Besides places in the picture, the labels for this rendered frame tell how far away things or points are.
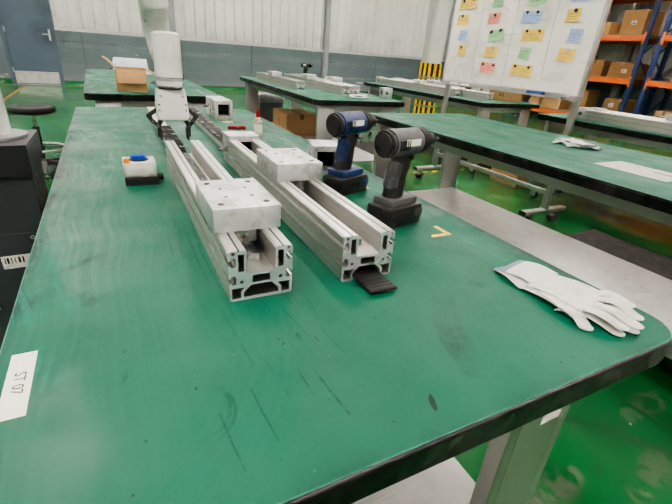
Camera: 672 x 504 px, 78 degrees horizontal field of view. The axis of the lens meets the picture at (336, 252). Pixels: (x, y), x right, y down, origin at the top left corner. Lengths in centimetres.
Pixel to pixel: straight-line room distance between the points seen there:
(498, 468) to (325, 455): 51
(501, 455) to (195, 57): 1210
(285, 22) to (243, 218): 1253
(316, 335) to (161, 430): 23
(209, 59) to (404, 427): 1226
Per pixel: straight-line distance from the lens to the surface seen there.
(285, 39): 1314
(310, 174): 98
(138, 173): 123
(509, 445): 87
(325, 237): 75
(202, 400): 51
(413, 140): 94
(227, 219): 68
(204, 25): 1258
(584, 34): 366
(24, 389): 59
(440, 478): 118
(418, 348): 59
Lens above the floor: 113
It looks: 25 degrees down
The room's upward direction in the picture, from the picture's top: 5 degrees clockwise
